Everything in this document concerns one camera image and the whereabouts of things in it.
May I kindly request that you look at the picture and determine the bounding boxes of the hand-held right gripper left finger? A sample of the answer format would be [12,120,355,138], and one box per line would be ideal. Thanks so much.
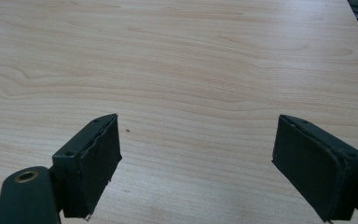
[51,113,123,219]

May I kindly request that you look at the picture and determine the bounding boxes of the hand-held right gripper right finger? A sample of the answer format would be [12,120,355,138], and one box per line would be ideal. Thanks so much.
[271,114,358,223]

